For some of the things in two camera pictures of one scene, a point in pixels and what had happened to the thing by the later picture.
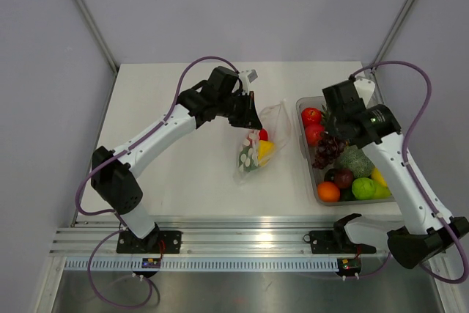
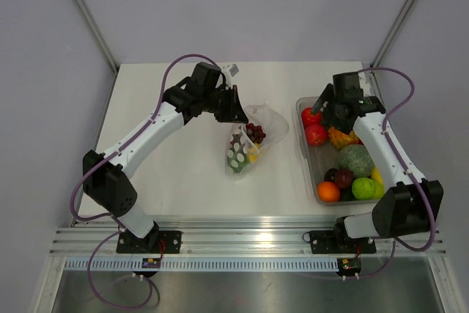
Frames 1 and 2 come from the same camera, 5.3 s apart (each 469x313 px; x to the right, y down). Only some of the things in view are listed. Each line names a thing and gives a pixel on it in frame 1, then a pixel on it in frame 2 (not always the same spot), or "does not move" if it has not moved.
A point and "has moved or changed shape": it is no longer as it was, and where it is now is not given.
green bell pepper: [248, 160] to [237, 160]
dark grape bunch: [329, 148] to [255, 133]
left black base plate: [155, 242] does not move
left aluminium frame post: [89, 16] does not move
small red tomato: [314, 133] does not move
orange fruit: [328, 192] does not move
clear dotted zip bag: [259, 146] has moved or changed shape
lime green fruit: [363, 188] does not move
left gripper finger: [245, 114] to [227, 105]
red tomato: [311, 116] does not move
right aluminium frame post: [404, 11] does not move
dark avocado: [330, 175] does not move
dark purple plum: [344, 177] does not move
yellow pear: [266, 149] to [253, 153]
